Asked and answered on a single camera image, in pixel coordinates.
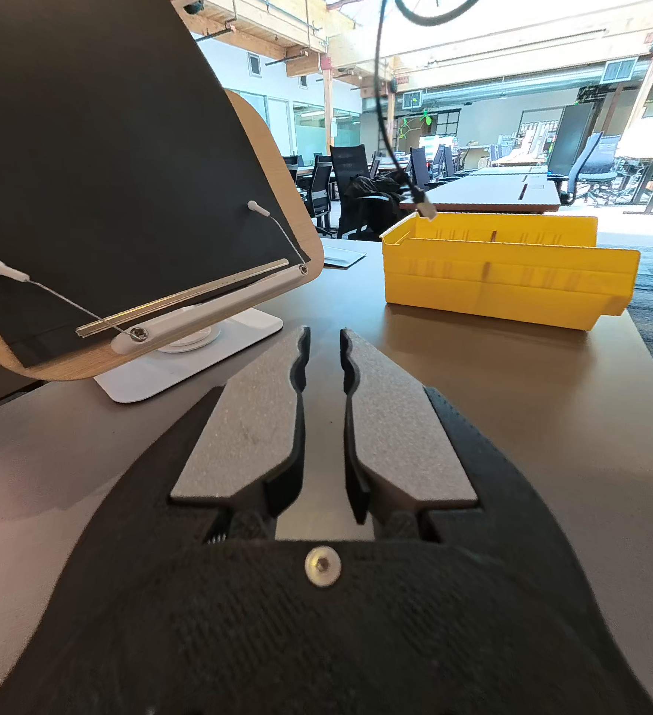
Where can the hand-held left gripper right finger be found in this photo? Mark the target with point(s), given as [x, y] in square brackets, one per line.
[410, 441]

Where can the grey office chair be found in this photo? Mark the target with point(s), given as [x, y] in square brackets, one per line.
[589, 167]

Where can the large black screen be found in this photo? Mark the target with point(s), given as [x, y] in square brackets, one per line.
[569, 139]

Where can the long wooden table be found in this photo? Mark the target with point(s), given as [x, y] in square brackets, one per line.
[488, 193]

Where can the black wooden-rimmed board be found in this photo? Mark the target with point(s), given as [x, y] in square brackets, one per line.
[108, 139]

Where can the black office chair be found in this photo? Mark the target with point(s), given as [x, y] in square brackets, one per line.
[349, 162]

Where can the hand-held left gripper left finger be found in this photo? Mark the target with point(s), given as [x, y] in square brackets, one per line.
[248, 435]

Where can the yellow plastic bin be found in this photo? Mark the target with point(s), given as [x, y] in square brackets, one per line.
[499, 279]

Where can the black jacket on chair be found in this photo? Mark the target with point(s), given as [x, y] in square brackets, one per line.
[377, 195]

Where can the silver air duct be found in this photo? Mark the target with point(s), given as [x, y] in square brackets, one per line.
[527, 84]

